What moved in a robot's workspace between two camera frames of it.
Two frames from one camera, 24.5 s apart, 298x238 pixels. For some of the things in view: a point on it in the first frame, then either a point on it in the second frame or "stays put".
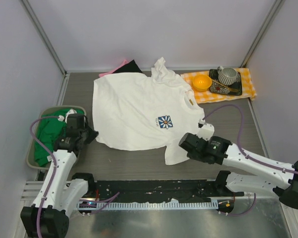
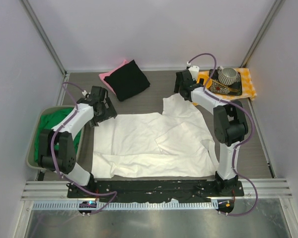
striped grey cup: [227, 76] stays put
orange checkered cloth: [247, 86] stays put
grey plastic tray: [31, 160] stays put
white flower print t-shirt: [133, 111] -> [177, 144]
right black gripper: [188, 145] -> [180, 82]
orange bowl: [201, 83] stays put
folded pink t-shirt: [124, 62] stays put
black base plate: [198, 191] stays put
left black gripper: [88, 135] -> [105, 110]
